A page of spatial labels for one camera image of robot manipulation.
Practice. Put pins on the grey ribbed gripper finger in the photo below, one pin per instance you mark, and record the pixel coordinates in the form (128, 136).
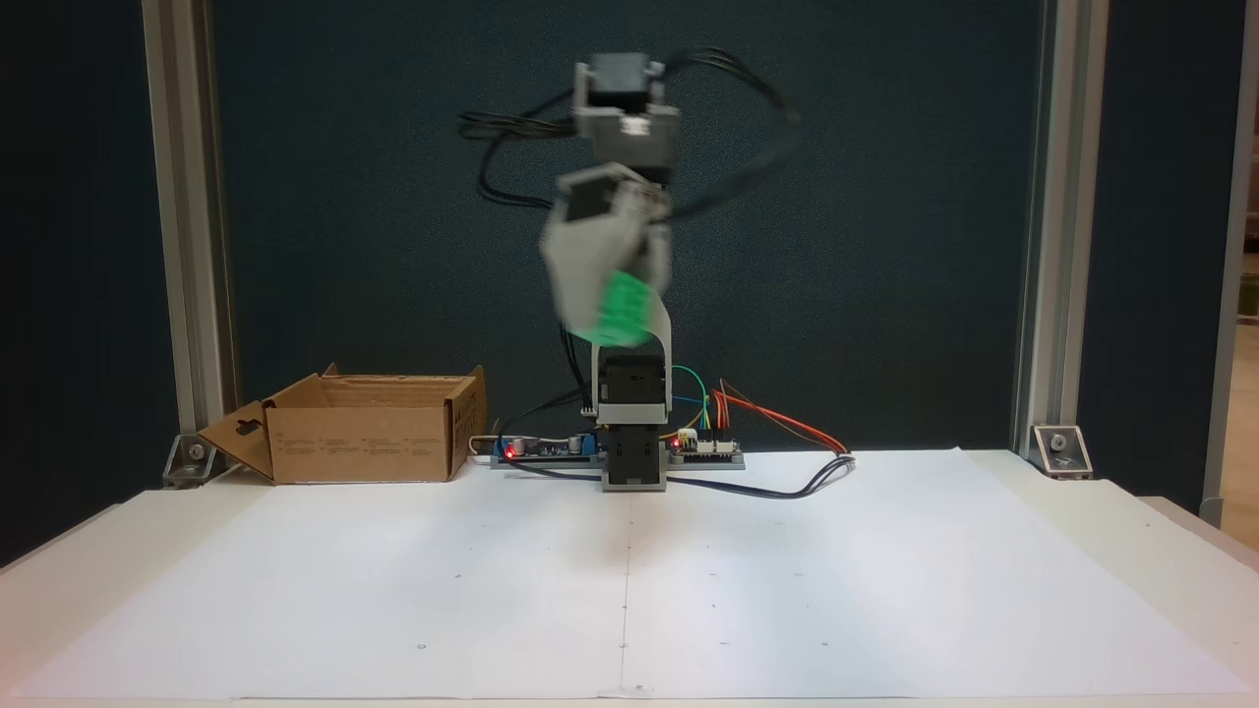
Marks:
(575, 275)
(657, 256)

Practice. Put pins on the green dice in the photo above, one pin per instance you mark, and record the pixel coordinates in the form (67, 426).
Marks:
(625, 310)

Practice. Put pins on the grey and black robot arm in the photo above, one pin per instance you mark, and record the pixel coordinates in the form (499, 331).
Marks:
(634, 462)

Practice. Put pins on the blue circuit board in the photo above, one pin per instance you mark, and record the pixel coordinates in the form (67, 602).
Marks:
(551, 450)

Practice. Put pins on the small circuit board with jumpers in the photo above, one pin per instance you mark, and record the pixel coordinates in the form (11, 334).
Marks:
(723, 449)

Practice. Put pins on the open cardboard box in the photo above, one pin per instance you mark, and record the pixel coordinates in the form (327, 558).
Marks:
(364, 447)

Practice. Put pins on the large white paper sheet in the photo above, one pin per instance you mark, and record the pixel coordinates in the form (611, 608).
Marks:
(393, 590)

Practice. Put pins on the aluminium frame post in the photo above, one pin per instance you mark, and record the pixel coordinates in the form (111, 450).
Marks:
(192, 197)
(1062, 197)

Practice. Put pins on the aluminium corner bracket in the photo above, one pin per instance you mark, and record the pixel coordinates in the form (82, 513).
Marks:
(192, 462)
(1062, 452)

